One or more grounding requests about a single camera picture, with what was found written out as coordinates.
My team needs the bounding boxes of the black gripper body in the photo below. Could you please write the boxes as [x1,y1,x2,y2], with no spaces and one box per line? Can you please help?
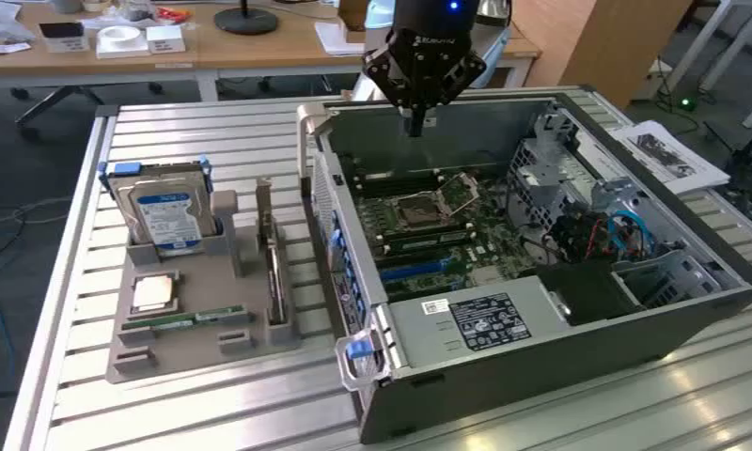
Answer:
[387,0,478,110]

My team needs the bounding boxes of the graphics card with metal bracket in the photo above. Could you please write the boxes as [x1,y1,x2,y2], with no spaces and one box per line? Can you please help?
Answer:
[255,176,292,330]

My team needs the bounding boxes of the white desk papers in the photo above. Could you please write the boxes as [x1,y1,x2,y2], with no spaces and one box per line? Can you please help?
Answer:
[315,21,368,57]

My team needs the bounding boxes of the cardboard box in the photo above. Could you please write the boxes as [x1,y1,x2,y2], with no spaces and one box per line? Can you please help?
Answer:
[340,0,371,33]

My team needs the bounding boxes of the wooden desk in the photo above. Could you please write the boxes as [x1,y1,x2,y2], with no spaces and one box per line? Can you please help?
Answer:
[0,0,544,90]

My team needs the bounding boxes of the black lamp base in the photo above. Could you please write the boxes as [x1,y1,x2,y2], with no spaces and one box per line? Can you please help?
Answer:
[214,0,282,35]

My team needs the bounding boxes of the black RAM slot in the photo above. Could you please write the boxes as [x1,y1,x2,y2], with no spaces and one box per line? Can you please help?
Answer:
[358,185,444,198]
[354,176,442,188]

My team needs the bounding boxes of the metal socket cover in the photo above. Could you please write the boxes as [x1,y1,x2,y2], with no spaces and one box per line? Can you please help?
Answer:
[436,172,483,212]

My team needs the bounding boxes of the metal drive cage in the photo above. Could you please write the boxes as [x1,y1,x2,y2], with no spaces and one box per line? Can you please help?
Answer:
[507,108,607,226]

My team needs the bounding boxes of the CPU socket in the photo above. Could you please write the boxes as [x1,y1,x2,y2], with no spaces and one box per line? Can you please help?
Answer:
[394,192,447,231]

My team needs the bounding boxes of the white cube box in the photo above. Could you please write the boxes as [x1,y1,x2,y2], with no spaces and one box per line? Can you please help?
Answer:
[144,24,187,55]

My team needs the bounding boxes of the printed paper stack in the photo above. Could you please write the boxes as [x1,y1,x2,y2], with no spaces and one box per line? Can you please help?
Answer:
[611,119,733,194]

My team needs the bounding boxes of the green RAM stick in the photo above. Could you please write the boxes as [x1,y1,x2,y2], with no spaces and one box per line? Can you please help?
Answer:
[386,229,470,250]
[123,305,247,330]

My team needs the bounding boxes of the green motherboard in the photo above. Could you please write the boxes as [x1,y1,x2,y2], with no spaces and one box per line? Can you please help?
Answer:
[338,159,540,304]

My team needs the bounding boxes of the white flat box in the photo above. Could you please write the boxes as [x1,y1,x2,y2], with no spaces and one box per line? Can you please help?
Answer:
[95,35,152,60]

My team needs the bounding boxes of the long black expansion slot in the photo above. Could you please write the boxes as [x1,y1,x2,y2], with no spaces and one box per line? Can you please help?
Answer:
[375,248,447,265]

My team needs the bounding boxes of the white tape roll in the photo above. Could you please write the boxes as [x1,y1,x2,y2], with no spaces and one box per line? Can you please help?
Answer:
[99,26,140,46]

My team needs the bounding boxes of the silver chipset heatsink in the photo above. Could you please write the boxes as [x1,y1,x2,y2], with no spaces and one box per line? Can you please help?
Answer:
[472,267,510,287]

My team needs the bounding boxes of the hard disk in blue carrier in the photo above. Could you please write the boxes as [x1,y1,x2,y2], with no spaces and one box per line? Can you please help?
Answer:
[97,157,219,257]

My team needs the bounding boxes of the black tripod stand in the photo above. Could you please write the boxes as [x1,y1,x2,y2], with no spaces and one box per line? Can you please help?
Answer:
[701,107,752,208]

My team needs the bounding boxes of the white box black top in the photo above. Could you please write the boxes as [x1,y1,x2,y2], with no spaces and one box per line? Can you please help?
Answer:
[39,22,92,54]

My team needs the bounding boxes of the office chair base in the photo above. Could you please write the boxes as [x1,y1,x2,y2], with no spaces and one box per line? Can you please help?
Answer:
[11,83,165,140]

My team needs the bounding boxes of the metal disk bay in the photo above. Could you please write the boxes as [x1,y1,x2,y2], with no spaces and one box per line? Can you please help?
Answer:
[611,248,726,309]

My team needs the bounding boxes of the grey power supply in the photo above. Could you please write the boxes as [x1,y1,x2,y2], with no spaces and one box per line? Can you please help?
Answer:
[375,274,572,370]

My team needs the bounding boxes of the silver CPU chip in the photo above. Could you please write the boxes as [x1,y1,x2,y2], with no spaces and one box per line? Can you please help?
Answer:
[131,275,178,311]

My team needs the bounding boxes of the clear plastic bag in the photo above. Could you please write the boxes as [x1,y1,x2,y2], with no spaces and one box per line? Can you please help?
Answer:
[0,0,39,46]

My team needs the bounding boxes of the grey parts rack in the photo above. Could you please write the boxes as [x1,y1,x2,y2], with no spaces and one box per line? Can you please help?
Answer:
[104,189,303,384]

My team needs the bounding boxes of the open dark PC case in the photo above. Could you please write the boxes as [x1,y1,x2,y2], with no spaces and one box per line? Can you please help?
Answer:
[295,91,752,446]

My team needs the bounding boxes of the white table frame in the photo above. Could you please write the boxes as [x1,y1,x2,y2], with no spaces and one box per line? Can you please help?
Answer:
[663,0,752,129]

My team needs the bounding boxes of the black wire bundle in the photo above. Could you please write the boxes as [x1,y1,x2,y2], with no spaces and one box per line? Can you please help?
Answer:
[548,215,597,262]

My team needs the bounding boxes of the blue wire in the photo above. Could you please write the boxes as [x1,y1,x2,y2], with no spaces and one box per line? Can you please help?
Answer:
[605,210,658,259]

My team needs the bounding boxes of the white floor cable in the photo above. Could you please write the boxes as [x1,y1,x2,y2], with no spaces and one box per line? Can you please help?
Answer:
[0,195,72,225]

